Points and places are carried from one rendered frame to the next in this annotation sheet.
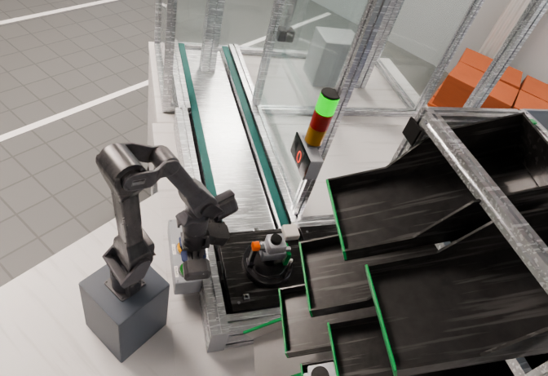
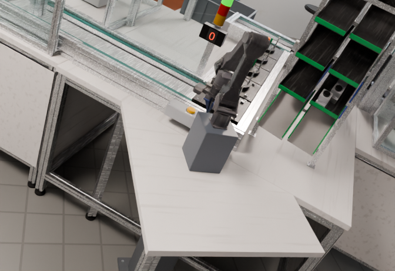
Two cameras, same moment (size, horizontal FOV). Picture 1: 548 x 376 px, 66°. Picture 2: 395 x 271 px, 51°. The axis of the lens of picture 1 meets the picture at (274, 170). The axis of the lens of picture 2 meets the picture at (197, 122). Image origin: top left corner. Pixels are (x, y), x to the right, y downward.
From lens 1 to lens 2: 1.46 m
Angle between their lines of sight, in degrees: 44
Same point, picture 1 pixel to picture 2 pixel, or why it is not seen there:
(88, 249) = (140, 144)
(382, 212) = (335, 19)
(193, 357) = (234, 156)
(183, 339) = not seen: hidden behind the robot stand
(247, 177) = (154, 71)
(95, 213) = not seen: outside the picture
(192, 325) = not seen: hidden behind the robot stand
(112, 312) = (231, 134)
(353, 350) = (339, 72)
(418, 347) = (376, 45)
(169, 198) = (131, 101)
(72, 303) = (171, 167)
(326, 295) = (319, 63)
